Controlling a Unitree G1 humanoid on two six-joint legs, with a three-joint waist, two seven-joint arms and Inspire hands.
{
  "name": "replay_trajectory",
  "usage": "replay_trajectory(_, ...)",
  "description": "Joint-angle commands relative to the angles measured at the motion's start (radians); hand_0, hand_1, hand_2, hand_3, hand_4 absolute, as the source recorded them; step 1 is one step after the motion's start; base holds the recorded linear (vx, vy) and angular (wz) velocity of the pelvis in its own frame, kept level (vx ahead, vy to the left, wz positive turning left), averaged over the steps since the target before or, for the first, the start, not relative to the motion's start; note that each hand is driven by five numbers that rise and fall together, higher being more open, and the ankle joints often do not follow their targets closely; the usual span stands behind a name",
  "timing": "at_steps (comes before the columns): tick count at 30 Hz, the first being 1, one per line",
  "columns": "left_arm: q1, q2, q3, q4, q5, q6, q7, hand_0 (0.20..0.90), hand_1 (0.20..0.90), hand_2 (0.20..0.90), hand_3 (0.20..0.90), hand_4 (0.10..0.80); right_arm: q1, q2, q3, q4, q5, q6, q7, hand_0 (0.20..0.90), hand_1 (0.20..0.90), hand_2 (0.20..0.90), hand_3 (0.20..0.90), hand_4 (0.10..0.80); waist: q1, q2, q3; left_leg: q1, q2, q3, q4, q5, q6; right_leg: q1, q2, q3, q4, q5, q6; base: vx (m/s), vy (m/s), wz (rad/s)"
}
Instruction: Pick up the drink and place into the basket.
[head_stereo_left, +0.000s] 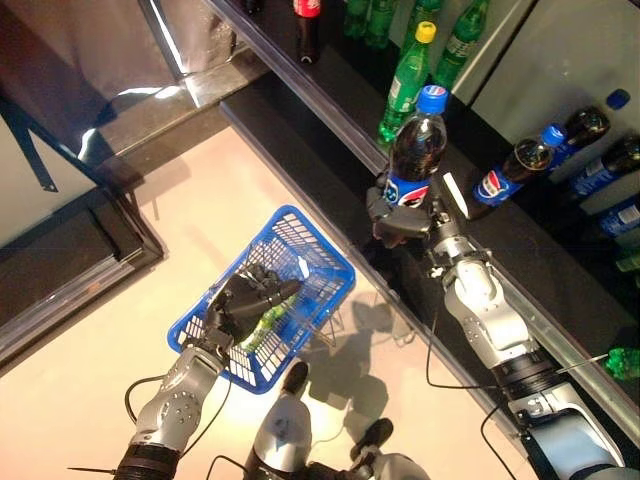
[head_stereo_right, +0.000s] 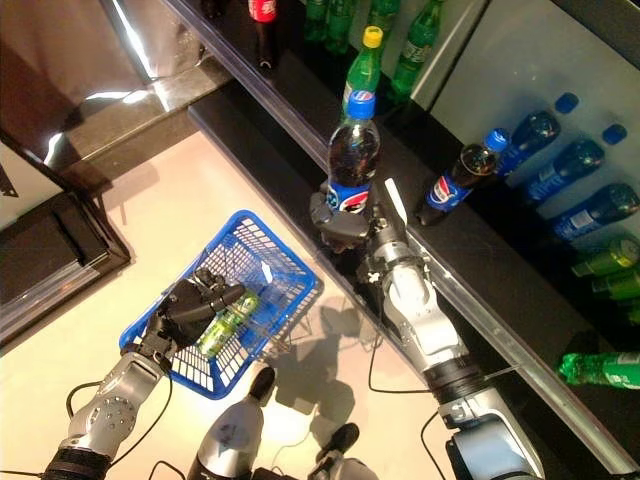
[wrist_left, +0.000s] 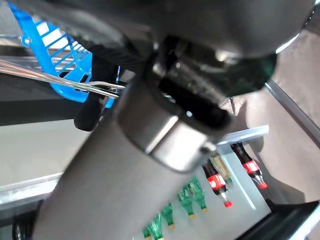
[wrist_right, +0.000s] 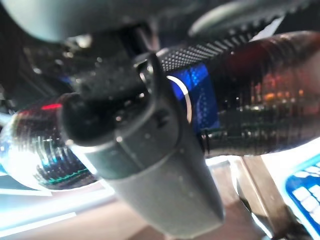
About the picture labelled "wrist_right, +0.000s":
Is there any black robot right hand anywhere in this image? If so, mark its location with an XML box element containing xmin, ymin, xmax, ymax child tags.
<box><xmin>0</xmin><ymin>0</ymin><xmax>320</xmax><ymax>237</ymax></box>

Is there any Pepsi cola bottle blue cap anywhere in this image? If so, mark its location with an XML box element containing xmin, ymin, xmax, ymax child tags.
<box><xmin>0</xmin><ymin>31</ymin><xmax>320</xmax><ymax>193</ymax></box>

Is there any blue plastic shopping basket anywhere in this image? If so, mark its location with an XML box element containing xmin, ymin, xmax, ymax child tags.
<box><xmin>282</xmin><ymin>154</ymin><xmax>320</xmax><ymax>240</ymax></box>

